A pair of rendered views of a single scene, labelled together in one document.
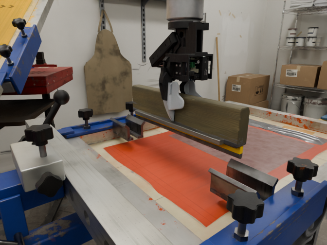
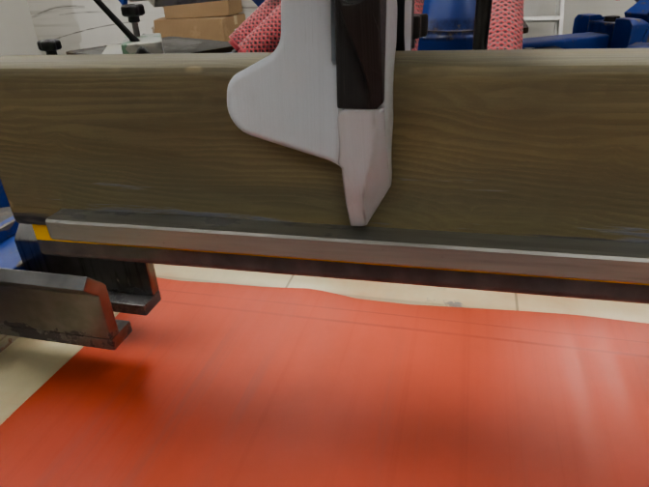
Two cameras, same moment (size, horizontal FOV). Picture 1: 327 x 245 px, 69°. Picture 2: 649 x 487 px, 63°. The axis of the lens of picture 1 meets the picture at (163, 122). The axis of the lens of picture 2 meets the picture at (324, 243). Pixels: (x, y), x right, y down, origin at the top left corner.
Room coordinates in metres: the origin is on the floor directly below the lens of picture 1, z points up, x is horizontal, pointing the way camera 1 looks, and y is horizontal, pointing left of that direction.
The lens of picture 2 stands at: (0.70, -0.18, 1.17)
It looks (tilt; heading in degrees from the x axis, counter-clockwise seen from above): 28 degrees down; 143
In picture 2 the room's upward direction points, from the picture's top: 3 degrees counter-clockwise
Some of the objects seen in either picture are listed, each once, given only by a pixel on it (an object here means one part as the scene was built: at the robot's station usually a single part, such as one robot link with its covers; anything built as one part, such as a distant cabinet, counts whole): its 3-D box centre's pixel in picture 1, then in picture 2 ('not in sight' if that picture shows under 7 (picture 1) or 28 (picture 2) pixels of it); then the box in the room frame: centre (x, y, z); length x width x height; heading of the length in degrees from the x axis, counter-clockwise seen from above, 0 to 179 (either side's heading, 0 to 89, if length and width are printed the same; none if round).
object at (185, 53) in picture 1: (186, 53); not in sight; (0.53, -0.05, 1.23); 0.09 x 0.08 x 0.12; 38
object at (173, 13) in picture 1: (186, 11); not in sight; (0.54, -0.05, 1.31); 0.08 x 0.08 x 0.05
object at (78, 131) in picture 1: (111, 131); not in sight; (0.75, 0.17, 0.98); 0.30 x 0.05 x 0.07; 128
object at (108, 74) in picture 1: (108, 64); not in sight; (2.55, 0.57, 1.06); 0.53 x 0.07 x 1.05; 128
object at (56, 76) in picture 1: (23, 78); not in sight; (1.44, 0.84, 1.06); 0.61 x 0.46 x 0.12; 8
